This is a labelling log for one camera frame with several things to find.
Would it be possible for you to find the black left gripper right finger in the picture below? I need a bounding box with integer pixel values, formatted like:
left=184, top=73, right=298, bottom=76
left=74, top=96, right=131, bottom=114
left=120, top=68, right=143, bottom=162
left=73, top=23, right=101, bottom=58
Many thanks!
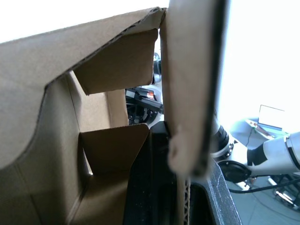
left=190, top=158, right=242, bottom=225

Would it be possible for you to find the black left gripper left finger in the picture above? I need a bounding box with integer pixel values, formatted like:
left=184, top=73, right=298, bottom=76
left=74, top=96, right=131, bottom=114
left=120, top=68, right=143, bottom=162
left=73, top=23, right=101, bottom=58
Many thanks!
left=123, top=121, right=179, bottom=225

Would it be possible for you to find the small brown cardboard box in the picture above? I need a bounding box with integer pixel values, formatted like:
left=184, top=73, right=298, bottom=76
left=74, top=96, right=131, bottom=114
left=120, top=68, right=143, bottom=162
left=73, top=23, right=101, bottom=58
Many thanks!
left=0, top=7, right=229, bottom=225

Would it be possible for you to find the white background desk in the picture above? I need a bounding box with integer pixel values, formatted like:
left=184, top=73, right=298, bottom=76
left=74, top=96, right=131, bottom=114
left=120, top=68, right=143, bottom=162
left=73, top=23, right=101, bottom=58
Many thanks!
left=231, top=118, right=293, bottom=143

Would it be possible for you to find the open laptop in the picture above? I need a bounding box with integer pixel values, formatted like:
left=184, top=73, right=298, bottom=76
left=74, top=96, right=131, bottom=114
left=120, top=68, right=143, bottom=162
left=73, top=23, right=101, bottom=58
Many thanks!
left=257, top=104, right=286, bottom=131

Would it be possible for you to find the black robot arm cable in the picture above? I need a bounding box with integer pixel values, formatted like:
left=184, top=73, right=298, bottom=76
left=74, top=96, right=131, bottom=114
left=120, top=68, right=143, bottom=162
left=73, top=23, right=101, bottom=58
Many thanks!
left=226, top=177, right=300, bottom=194

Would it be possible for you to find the black metal floor frame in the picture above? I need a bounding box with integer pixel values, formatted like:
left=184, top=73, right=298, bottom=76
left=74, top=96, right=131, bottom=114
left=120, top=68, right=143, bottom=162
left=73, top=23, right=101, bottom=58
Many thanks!
left=267, top=174, right=300, bottom=210

